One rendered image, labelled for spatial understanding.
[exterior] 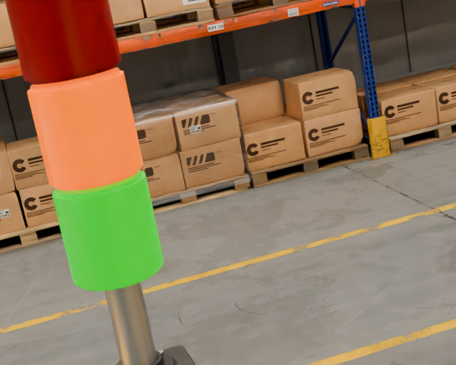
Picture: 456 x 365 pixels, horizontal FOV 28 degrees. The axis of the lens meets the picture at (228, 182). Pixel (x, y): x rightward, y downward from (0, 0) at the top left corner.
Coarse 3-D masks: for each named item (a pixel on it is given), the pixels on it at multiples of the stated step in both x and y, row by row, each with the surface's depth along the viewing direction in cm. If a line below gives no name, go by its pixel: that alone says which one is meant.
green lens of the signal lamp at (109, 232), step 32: (64, 192) 46; (96, 192) 45; (128, 192) 46; (64, 224) 47; (96, 224) 46; (128, 224) 46; (96, 256) 46; (128, 256) 46; (160, 256) 48; (96, 288) 47
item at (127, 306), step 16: (128, 288) 48; (112, 304) 49; (128, 304) 48; (144, 304) 49; (112, 320) 49; (128, 320) 49; (144, 320) 49; (128, 336) 49; (144, 336) 49; (128, 352) 49; (144, 352) 49
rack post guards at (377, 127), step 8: (368, 120) 869; (376, 120) 867; (384, 120) 870; (368, 128) 873; (376, 128) 869; (384, 128) 871; (376, 136) 871; (384, 136) 873; (376, 144) 872; (384, 144) 875; (376, 152) 874; (384, 152) 876; (392, 152) 886
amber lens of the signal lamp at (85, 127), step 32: (32, 96) 45; (64, 96) 44; (96, 96) 44; (128, 96) 46; (64, 128) 44; (96, 128) 45; (128, 128) 46; (64, 160) 45; (96, 160) 45; (128, 160) 46
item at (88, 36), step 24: (24, 0) 43; (48, 0) 43; (72, 0) 43; (96, 0) 44; (24, 24) 43; (48, 24) 43; (72, 24) 43; (96, 24) 44; (24, 48) 44; (48, 48) 43; (72, 48) 43; (96, 48) 44; (24, 72) 45; (48, 72) 44; (72, 72) 44; (96, 72) 44
